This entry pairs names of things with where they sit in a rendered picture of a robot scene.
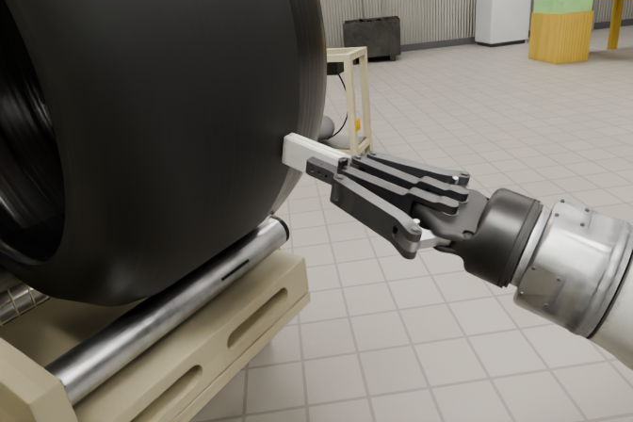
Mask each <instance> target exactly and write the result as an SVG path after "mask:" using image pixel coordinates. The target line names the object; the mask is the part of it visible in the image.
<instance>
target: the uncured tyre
mask: <svg viewBox="0 0 633 422"><path fill-rule="evenodd" d="M326 88H327V48H326V37H325V28H324V21H323V14H322V9H321V4H320V0H0V264H1V265H2V266H3V267H4V268H6V269H7V270H8V271H9V272H10V273H11V274H13V275H14V276H15V277H17V278H18V279H19V280H21V281H22V282H23V283H25V284H27V285H28V286H30V287H32V288H33V289H35V290H37V291H39V292H41V293H42V294H44V295H47V296H49V297H53V298H56V299H61V300H71V301H77V302H83V303H88V304H94V305H99V306H108V307H112V306H121V305H125V304H127V303H130V302H133V301H137V300H142V299H145V298H148V297H151V296H153V295H155V294H158V293H160V292H162V291H163V290H165V289H166V288H168V287H169V286H171V285H172V284H174V283H176V282H177V281H179V280H180V279H182V278H183V277H185V276H186V275H188V273H190V272H191V271H193V270H194V269H195V268H197V267H199V266H200V265H202V264H203V263H205V262H206V261H208V260H209V259H211V258H212V257H214V256H215V255H217V254H218V253H220V252H222V251H223V250H225V249H226V248H227V247H229V246H230V245H232V244H233V243H235V242H236V241H238V239H240V238H241V237H243V236H244V235H246V234H248V233H249V232H251V231H252V230H254V229H255V228H257V227H258V226H260V225H261V224H262V223H264V222H265V221H266V220H268V219H269V218H270V217H271V216H272V215H273V214H274V213H275V212H276V211H277V210H278V209H279V208H280V207H281V206H282V204H283V203H284V201H285V200H286V199H287V197H288V196H289V194H290V193H291V192H292V190H293V189H294V187H295V186H296V185H297V183H298V182H299V180H300V178H301V177H302V175H303V174H304V172H302V171H300V170H296V169H294V168H292V167H290V166H287V165H286V164H284V163H282V157H283V145H284V137H285V136H287V135H289V134H291V133H295V134H297V135H300V136H302V137H305V138H309V139H310V140H313V141H315V142H317V139H318V135H319V131H320V127H321V123H322V118H323V113H324V106H325V99H326Z"/></svg>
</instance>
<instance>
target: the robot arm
mask: <svg viewBox="0 0 633 422"><path fill-rule="evenodd" d="M379 162H380V163H379ZM282 163H284V164H286V165H287V166H290V167H292V168H294V169H296V170H300V171H302V172H305V173H307V174H308V175H310V176H312V177H314V178H316V179H318V180H320V181H322V182H325V183H327V184H329V185H331V186H332V189H331V196H330V202H331V203H333V204H334V205H336V206H337V207H339V208H340V209H342V210H343V211H345V212H346V213H348V214H349V215H351V216H352V217H354V218H355V219H357V220H358V221H360V222H361V223H362V224H363V225H365V226H366V227H368V228H369V229H371V230H372V231H374V232H375V233H377V234H378V235H380V236H382V237H383V238H384V239H386V240H387V241H389V242H390V243H391V244H392V245H393V246H394V247H395V249H396V250H397V251H398V252H399V254H400V255H401V256H402V257H403V258H405V259H408V260H413V259H415V257H416V254H417V251H418V250H421V249H426V248H430V247H433V248H434V249H435V250H437V251H439V252H445V253H451V254H455V255H458V256H460V257H461V258H462V260H463V267H464V269H465V271H466V272H468V273H470V274H472V275H474V276H476V277H478V278H480V279H481V280H484V281H486V282H488V283H490V284H493V285H496V286H498V287H500V288H502V287H503V286H504V287H508V285H509V284H512V285H514V286H516V287H517V288H516V291H515V293H514V295H513V298H512V300H513V302H514V304H516V305H517V306H519V307H521V308H523V309H525V310H527V311H529V312H531V313H533V314H535V315H537V316H539V317H542V318H544V319H546V320H549V321H551V322H553V323H555V324H557V325H559V326H561V327H562V328H564V329H567V330H568V331H569V332H570V333H573V334H575V335H580V336H582V337H585V338H586V339H588V340H590V341H592V342H593V343H594V344H596V345H598V346H600V347H601V348H603V349H604V350H606V351H607V352H609V353H610V354H612V355H613V356H614V357H615V358H616V359H618V360H619V361H620V362H621V363H622V364H623V365H625V366H626V367H628V368H629V369H631V370H633V224H630V223H629V222H628V221H626V220H623V219H616V218H613V217H610V216H607V215H604V214H602V213H599V212H596V211H593V210H591V209H589V208H586V207H583V206H580V205H578V204H575V203H570V202H568V201H565V200H558V201H556V202H555V203H554V206H553V208H552V210H551V212H550V213H549V212H546V211H542V209H543V205H542V204H540V202H541V201H538V200H536V199H533V198H530V197H528V196H526V195H523V194H520V193H518V192H515V191H512V190H509V189H507V188H504V187H502V188H499V189H497V190H496V191H495V192H494V193H493V195H492V196H491V198H490V199H489V198H488V197H486V196H484V195H483V194H481V193H480V192H479V191H476V190H474V189H471V188H470V187H469V185H468V183H469V179H470V176H471V175H470V174H469V173H468V172H466V171H462V170H445V169H441V168H437V167H433V166H430V165H426V164H422V163H419V162H415V161H412V160H408V159H404V158H400V157H396V156H392V155H390V154H383V153H379V152H375V151H368V152H367V155H366V156H362V155H359V154H355V155H353V156H350V155H349V154H345V153H342V152H340V151H337V150H335V149H333V148H331V147H328V146H326V145H323V144H320V143H318V142H315V141H313V140H310V139H309V138H305V137H302V136H300V135H297V134H295V133H291V134H289V135H287V136H285V137H284V145H283V157H282Z"/></svg>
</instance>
